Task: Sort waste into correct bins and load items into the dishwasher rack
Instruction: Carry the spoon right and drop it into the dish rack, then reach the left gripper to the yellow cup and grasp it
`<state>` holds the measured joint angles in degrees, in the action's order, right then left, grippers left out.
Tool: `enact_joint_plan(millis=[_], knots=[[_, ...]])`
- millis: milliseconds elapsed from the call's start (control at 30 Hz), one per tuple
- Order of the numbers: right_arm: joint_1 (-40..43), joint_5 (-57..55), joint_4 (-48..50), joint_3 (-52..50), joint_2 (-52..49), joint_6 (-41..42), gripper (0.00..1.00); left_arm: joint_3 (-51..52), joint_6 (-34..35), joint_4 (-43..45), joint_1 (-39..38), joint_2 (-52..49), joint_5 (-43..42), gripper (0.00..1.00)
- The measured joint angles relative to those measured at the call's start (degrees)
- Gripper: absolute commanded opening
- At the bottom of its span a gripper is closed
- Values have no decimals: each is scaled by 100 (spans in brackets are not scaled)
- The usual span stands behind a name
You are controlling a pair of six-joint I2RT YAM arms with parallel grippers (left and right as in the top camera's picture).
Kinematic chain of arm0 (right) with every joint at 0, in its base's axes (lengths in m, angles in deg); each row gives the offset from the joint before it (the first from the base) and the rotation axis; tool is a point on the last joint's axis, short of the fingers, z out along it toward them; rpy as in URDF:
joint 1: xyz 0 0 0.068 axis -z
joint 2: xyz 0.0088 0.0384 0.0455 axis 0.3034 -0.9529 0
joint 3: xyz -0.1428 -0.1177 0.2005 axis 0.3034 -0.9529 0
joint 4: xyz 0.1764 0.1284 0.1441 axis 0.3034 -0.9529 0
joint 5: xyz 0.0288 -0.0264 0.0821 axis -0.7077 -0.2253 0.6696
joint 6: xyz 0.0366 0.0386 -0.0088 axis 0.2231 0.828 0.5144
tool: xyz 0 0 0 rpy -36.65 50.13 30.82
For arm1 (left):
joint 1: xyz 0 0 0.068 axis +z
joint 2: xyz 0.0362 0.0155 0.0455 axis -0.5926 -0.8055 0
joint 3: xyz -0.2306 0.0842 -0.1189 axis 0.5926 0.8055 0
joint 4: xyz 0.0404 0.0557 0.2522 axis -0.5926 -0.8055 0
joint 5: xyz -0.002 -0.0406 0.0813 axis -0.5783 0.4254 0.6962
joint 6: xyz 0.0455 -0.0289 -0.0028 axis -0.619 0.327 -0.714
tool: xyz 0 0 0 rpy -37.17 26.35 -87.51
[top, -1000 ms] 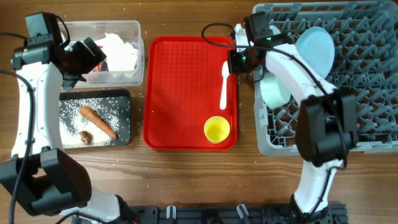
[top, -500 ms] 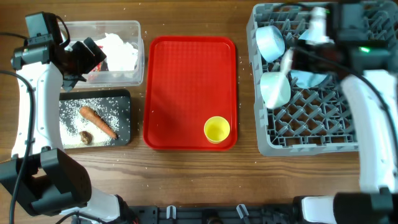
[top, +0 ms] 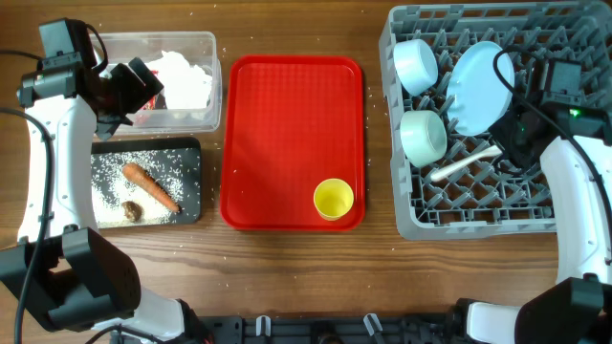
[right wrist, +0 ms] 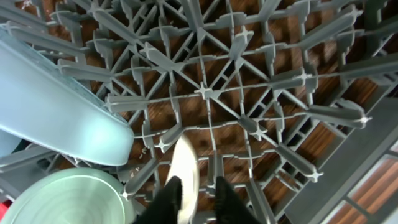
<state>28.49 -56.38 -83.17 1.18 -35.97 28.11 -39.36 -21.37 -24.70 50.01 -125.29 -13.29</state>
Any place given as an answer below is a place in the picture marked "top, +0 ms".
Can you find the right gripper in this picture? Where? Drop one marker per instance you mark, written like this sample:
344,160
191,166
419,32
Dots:
500,130

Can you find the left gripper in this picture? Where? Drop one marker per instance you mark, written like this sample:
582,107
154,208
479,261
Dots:
139,94

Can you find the red strawberry snack wrapper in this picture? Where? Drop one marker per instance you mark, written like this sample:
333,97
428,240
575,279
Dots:
151,104

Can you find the white tissue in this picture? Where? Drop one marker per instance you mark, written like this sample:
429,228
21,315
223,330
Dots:
186,86

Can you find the large light blue plate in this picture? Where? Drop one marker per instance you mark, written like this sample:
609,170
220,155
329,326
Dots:
479,97

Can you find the white plastic spoon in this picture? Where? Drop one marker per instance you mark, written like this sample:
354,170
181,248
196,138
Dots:
441,173

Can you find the orange carrot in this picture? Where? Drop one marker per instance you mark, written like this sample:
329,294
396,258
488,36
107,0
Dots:
138,176

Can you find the mint green bowl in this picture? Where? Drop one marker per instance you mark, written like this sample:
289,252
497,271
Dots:
423,137

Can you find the white rice pile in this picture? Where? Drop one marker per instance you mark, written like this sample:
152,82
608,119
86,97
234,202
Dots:
110,189

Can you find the small light blue bowl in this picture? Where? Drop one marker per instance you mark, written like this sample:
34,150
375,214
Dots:
415,65

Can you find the brown food scrap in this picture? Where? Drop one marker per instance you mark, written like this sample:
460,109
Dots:
132,211

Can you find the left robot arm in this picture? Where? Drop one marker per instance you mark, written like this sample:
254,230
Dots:
62,272

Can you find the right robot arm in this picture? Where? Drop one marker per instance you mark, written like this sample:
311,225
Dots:
572,145

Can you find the clear plastic waste bin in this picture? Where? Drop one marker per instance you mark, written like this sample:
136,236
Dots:
198,48

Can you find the grey dishwasher rack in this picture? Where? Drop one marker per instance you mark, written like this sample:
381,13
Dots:
478,201

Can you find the black waste tray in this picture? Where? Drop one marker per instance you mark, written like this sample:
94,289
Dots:
188,151

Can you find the red serving tray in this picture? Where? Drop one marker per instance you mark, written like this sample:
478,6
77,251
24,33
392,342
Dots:
293,121

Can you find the yellow plastic cup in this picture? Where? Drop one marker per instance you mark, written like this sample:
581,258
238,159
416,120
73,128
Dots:
333,198

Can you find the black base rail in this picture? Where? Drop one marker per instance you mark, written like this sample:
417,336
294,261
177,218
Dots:
371,328

